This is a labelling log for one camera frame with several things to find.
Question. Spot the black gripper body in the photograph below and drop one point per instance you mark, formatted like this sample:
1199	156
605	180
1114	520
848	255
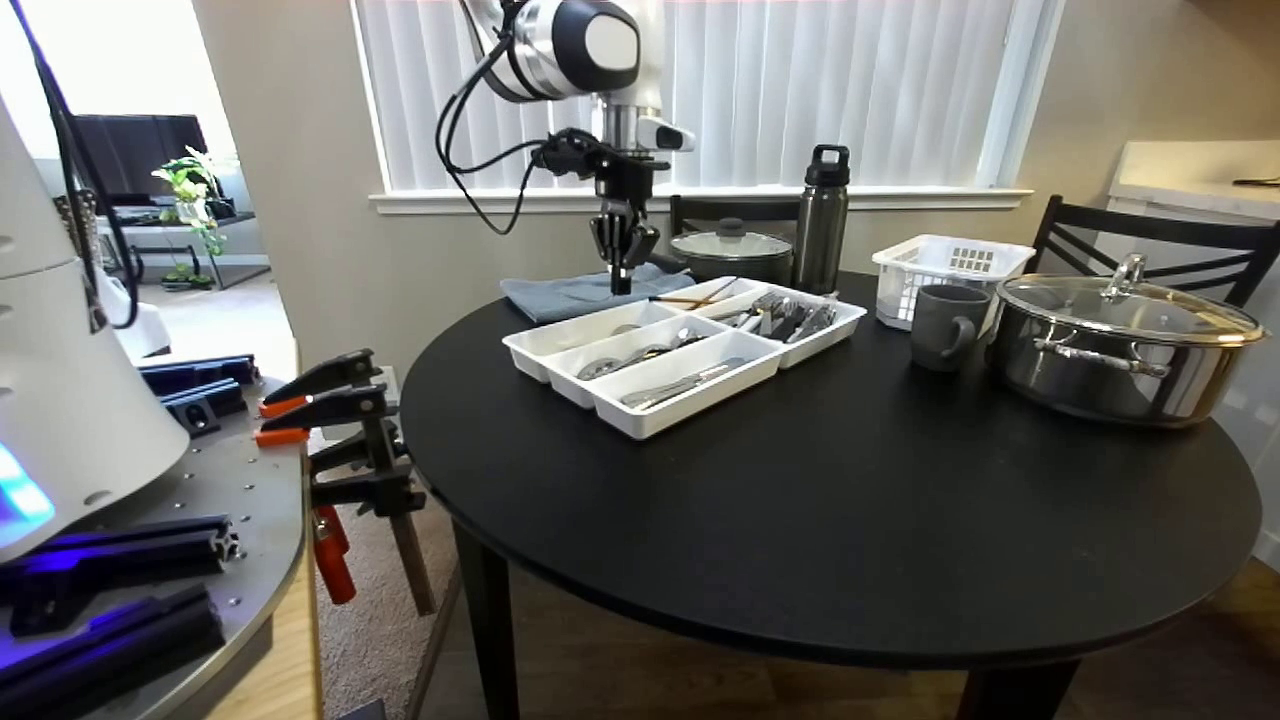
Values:
620	179

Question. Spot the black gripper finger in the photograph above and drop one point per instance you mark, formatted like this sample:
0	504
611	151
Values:
643	244
613	255

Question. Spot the white robot base cone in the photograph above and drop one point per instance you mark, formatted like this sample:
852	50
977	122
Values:
79	425

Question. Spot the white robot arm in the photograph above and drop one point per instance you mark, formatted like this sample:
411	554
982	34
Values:
552	50

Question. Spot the grey pot lid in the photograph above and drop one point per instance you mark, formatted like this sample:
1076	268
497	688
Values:
728	241

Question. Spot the blue folded cloth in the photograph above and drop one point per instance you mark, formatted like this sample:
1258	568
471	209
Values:
565	298

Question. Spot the white cutlery tray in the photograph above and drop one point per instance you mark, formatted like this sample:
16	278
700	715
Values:
663	360

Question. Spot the dark steel water bottle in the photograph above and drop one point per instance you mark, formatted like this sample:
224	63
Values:
820	216

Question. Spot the white plastic basket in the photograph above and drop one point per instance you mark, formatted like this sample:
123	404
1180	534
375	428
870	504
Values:
923	263

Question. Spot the grey ceramic mug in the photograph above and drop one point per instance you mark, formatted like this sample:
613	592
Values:
951	325

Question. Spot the orange black clamp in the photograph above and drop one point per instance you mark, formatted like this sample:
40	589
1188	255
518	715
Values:
339	388
387	495

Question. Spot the round black table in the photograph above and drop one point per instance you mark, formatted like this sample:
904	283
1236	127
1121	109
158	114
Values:
848	508

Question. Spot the black wooden chair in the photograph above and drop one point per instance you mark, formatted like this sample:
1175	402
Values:
1211	258

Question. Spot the green potted plant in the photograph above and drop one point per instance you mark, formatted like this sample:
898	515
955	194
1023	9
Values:
192	194

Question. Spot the black television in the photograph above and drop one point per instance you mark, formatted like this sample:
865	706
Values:
130	151

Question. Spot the steel pot with lid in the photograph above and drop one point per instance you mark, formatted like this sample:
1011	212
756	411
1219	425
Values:
1117	350

